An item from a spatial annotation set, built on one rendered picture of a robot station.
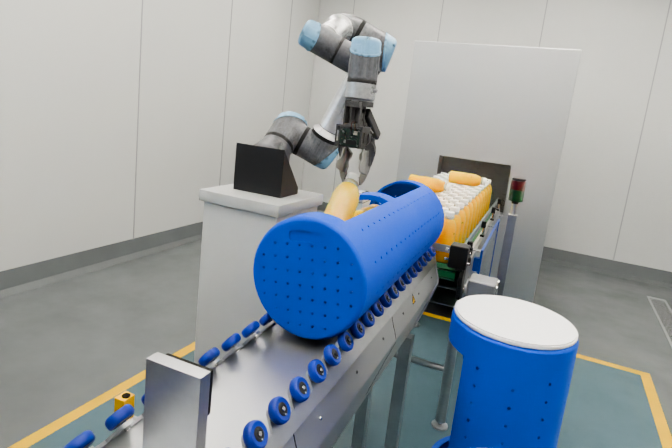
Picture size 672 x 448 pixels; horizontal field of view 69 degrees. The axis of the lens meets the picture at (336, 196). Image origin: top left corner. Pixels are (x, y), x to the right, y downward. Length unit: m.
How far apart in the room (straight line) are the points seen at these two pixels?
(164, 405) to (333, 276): 0.45
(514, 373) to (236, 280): 0.96
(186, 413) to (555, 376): 0.77
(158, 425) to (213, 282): 1.00
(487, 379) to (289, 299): 0.47
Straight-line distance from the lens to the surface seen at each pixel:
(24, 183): 3.94
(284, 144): 1.76
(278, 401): 0.91
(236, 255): 1.71
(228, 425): 0.94
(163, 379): 0.81
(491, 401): 1.21
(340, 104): 1.76
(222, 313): 1.81
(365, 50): 1.24
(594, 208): 6.15
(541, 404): 1.23
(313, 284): 1.12
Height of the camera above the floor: 1.48
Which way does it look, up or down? 10 degrees down
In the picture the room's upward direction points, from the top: 6 degrees clockwise
